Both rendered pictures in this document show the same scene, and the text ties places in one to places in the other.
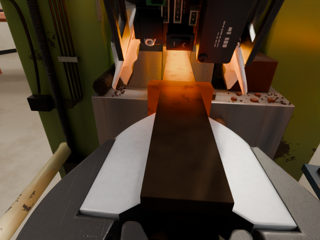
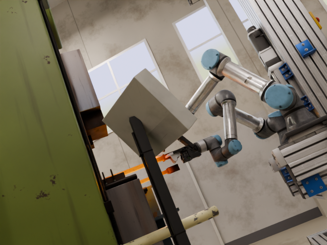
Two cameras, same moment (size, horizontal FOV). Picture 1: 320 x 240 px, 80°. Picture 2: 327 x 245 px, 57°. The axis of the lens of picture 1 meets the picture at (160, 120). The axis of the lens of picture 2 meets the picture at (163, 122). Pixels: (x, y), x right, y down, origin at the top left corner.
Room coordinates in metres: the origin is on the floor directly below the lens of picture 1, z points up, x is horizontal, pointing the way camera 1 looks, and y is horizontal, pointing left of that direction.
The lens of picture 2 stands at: (0.60, 1.67, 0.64)
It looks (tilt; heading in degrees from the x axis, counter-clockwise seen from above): 18 degrees up; 252
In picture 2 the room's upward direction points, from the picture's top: 23 degrees counter-clockwise
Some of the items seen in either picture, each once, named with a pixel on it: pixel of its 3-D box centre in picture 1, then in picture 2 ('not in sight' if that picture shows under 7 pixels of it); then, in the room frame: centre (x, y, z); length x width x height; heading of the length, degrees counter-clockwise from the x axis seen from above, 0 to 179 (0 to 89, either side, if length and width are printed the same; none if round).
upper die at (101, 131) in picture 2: not in sight; (69, 134); (0.60, -0.02, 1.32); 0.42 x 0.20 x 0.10; 177
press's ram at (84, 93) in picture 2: not in sight; (59, 101); (0.60, -0.06, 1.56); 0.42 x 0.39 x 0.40; 177
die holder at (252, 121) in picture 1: (179, 124); (102, 242); (0.60, -0.07, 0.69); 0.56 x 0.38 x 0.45; 177
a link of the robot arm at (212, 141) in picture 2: not in sight; (212, 142); (-0.19, 0.00, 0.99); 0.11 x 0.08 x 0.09; 177
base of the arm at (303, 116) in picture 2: not in sight; (298, 119); (-0.49, 0.41, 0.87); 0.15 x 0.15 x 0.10
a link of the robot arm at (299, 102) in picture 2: not in sight; (286, 99); (-0.49, 0.41, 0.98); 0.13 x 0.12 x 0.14; 41
